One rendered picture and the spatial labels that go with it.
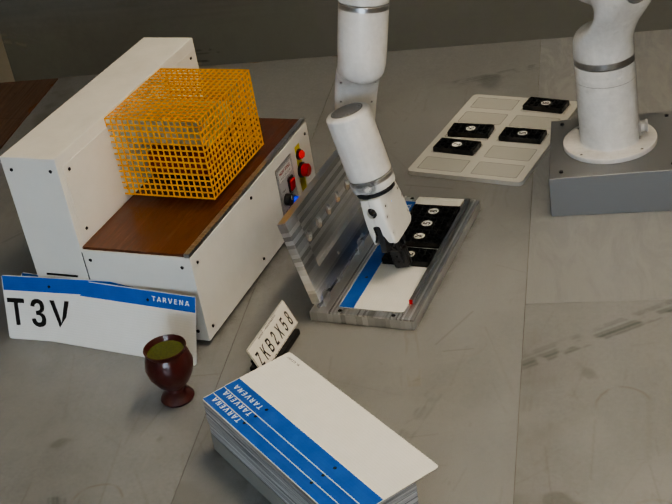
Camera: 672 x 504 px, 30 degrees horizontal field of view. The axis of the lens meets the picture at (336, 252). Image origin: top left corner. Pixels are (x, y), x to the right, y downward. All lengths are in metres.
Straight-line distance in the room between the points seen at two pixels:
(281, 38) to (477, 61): 1.58
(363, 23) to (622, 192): 0.67
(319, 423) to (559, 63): 1.58
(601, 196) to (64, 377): 1.10
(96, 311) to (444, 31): 2.56
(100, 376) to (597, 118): 1.09
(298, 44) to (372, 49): 2.57
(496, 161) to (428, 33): 1.94
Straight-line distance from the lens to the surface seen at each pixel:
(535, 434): 2.03
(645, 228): 2.53
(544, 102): 3.01
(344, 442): 1.89
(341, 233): 2.43
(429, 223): 2.54
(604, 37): 2.49
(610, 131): 2.58
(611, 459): 1.98
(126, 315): 2.37
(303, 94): 3.28
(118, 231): 2.39
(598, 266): 2.41
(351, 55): 2.22
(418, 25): 4.68
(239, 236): 2.42
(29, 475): 2.18
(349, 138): 2.27
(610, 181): 2.54
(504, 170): 2.75
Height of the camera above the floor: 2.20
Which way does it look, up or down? 31 degrees down
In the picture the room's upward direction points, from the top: 10 degrees counter-clockwise
